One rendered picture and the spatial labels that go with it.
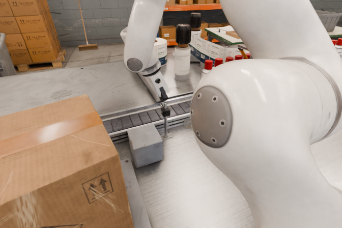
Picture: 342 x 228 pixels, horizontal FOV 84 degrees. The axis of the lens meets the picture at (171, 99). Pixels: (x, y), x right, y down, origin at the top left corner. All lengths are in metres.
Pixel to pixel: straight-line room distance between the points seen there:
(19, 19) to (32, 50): 0.49
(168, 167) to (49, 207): 0.40
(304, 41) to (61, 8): 5.16
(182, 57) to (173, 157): 0.55
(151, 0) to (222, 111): 0.45
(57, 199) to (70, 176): 0.05
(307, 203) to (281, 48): 0.19
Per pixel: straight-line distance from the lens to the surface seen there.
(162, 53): 1.27
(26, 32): 4.00
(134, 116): 0.82
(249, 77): 0.19
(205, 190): 0.65
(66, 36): 5.41
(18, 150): 0.43
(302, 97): 0.22
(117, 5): 5.16
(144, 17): 0.56
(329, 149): 0.95
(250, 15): 0.29
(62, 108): 0.50
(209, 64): 0.81
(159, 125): 0.80
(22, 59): 4.15
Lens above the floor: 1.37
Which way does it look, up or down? 32 degrees down
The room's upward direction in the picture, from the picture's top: straight up
